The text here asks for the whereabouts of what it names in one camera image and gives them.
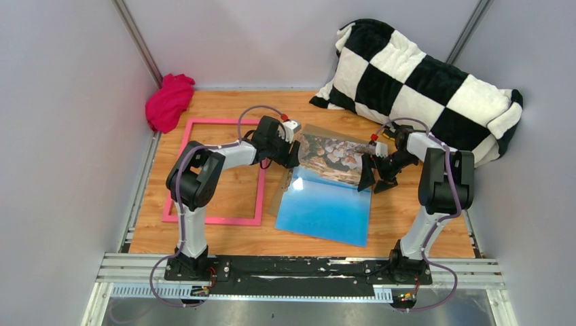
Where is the black white checkered pillow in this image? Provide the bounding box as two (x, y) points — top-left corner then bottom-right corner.
(310, 18), (523, 166)

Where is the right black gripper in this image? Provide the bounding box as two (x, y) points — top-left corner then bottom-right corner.
(358, 151), (419, 194)

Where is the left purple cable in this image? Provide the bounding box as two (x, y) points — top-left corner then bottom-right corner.
(148, 105), (290, 309)

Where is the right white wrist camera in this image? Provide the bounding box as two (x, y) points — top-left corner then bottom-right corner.
(368, 141), (389, 158)

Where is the brown frame backing board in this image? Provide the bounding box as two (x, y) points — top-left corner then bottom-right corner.
(267, 124), (346, 217)

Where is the pink picture frame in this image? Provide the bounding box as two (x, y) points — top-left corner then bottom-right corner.
(161, 117), (266, 227)

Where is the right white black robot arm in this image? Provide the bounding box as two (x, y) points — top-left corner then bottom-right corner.
(357, 126), (475, 284)

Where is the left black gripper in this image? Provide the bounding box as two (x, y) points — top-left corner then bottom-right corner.
(266, 132), (300, 169)

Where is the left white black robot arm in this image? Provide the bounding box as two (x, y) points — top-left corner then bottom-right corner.
(165, 116), (302, 280)

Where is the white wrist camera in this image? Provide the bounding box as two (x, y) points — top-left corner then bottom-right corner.
(278, 120), (302, 143)
(368, 141), (389, 158)

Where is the beach landscape photo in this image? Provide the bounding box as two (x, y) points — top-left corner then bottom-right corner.
(275, 133), (374, 247)

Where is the magenta cloth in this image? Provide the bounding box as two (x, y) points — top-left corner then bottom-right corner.
(145, 73), (196, 134)

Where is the aluminium corner post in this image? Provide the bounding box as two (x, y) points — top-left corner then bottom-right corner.
(446, 0), (494, 65)
(111, 0), (163, 89)

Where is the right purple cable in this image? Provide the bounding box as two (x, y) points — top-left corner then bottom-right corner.
(369, 117), (465, 314)

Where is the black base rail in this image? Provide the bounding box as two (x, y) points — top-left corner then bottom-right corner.
(164, 255), (432, 299)

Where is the purple cable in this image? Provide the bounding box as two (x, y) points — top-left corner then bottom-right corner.
(148, 105), (290, 309)
(369, 117), (465, 314)

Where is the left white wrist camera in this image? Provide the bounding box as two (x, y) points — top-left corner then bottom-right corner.
(278, 120), (302, 143)

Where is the yellow black screwdriver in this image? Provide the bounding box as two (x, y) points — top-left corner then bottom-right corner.
(382, 129), (396, 140)

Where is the right aluminium corner post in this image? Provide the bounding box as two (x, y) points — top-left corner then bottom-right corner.
(446, 0), (494, 65)

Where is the left aluminium corner post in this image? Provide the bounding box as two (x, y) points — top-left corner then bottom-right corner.
(111, 0), (163, 89)

